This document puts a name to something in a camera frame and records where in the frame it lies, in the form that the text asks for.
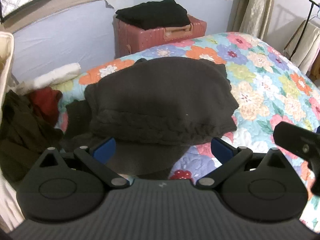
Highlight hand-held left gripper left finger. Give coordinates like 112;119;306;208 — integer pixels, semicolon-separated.
37;137;129;189

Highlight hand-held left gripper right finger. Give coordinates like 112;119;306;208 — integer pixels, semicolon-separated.
196;137;286;190

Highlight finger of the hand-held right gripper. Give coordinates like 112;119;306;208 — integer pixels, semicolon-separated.
273;121;320;195

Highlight dark brown knit sweater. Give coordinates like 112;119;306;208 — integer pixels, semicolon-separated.
84;57;239;178

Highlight black clothes rack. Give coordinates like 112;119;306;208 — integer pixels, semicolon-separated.
284;0;320;53

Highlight black folded clothes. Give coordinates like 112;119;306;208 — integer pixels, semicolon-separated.
115;0;192;30

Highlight black cloth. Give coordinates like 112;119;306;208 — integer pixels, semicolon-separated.
60;99;94;153

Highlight floral bed quilt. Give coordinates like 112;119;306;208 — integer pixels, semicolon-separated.
52;32;320;233

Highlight red cloth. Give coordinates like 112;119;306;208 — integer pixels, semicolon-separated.
29;88;63;128

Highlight white cloth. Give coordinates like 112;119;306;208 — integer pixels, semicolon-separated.
24;63;82;90

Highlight dark olive cloth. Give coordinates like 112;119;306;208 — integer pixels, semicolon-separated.
0;90;64;183

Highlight cream hanging garments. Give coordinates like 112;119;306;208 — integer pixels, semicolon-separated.
285;20;320;74

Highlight white bed sheet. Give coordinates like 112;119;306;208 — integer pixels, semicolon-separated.
0;172;25;233

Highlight pink suitcase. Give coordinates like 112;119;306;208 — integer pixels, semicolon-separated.
113;14;207;60

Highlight beige fabric basket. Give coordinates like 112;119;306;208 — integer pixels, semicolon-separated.
0;31;15;103

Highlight beige curtain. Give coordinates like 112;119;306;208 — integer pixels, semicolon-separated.
231;0;277;39

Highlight beige window frame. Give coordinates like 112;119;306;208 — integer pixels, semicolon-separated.
0;0;232;33

